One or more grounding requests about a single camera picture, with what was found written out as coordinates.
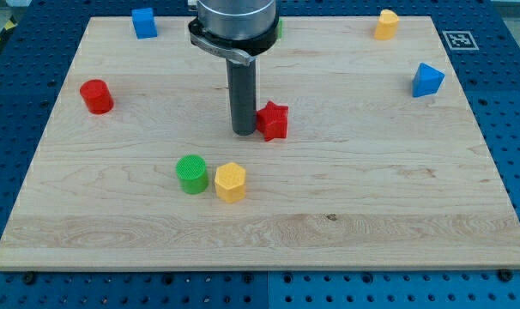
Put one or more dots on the red star block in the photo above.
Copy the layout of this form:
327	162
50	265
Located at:
272	121

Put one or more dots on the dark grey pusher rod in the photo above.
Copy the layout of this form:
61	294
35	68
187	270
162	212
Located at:
241	81

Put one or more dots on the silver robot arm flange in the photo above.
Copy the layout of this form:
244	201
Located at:
236	30

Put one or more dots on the green block behind arm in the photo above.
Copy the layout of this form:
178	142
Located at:
279	28

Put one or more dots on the yellow hexagon block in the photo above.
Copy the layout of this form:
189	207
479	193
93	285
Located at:
230	182

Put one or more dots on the green cylinder block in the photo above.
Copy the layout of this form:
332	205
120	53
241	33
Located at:
192	174

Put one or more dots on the light wooden board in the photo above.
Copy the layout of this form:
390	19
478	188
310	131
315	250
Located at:
368	178

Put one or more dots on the red cylinder block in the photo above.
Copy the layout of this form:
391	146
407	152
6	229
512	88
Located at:
96	96

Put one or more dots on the blue cube block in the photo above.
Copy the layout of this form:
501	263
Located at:
144	23

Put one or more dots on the yellow half-round block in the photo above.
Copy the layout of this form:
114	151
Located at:
387	25

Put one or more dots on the blue triangle block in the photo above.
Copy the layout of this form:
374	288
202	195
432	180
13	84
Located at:
427	80

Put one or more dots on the white fiducial marker tag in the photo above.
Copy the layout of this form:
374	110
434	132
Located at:
458	40

